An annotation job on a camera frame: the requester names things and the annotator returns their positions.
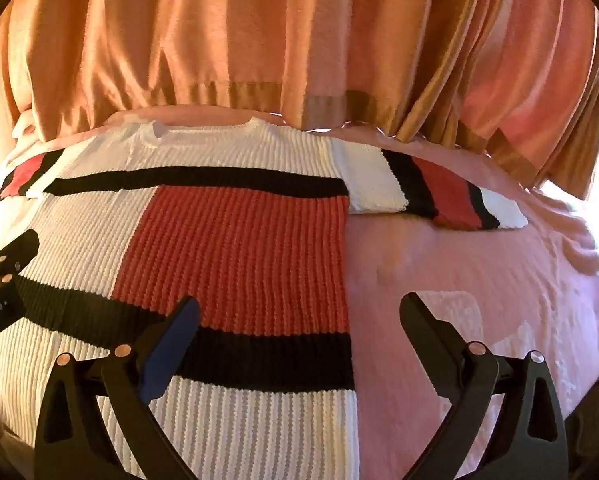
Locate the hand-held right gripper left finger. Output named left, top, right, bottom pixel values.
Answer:
left=34, top=296, right=202, bottom=480

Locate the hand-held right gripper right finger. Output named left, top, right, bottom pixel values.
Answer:
left=399, top=292, right=570, bottom=480

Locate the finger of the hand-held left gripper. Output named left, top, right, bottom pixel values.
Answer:
left=0, top=230, right=40, bottom=295

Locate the white red black knit sweater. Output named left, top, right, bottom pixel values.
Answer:
left=0, top=116, right=530, bottom=480

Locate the pink blanket with white print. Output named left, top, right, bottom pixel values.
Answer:
left=0, top=107, right=599, bottom=480

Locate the orange curtain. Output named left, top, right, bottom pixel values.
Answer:
left=0, top=0, right=599, bottom=198

